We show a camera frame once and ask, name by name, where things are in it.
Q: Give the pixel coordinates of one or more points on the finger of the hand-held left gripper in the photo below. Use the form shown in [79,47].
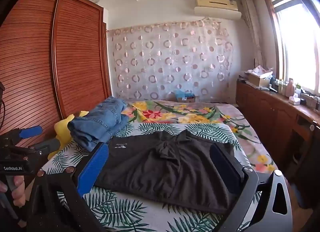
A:
[47,145]
[30,132]

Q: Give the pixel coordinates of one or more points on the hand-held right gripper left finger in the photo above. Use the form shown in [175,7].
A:
[93,169]

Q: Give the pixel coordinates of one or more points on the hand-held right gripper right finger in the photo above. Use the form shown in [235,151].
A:
[222,169]

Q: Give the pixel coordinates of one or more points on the black pants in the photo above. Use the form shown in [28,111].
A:
[162,172]

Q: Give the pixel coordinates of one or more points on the person's left hand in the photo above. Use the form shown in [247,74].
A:
[18,192]

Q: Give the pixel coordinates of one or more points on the yellow plush toy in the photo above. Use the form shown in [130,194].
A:
[62,132]

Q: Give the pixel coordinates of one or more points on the folded blue jeans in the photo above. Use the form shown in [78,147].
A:
[100,122]

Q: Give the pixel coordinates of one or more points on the palm leaf printed sheet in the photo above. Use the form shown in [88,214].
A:
[140,212]

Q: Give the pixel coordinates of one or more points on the wooden sideboard cabinet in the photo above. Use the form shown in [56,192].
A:
[262,112]

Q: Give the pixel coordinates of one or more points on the floral blanket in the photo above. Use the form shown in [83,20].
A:
[175,112]

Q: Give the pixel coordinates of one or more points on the small cardboard box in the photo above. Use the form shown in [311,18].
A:
[187,99]

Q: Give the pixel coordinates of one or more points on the blue cloth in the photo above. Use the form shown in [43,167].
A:
[182,93]

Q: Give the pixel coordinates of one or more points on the wooden slatted wardrobe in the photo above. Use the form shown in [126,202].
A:
[75,47]

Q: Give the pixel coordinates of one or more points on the open cardboard box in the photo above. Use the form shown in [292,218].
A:
[257,80]

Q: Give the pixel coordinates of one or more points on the white tissue box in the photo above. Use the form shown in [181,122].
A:
[294,99]

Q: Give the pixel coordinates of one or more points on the pink patterned bag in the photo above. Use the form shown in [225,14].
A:
[261,69]

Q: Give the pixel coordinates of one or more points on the circle patterned sheer curtain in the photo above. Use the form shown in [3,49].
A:
[170,59]

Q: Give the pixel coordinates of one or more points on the window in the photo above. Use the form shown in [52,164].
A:
[297,42]

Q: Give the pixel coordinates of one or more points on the beige window curtain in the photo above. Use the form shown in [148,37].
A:
[250,22]

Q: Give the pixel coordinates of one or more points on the beige wall air conditioner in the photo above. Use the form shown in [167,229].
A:
[217,5]

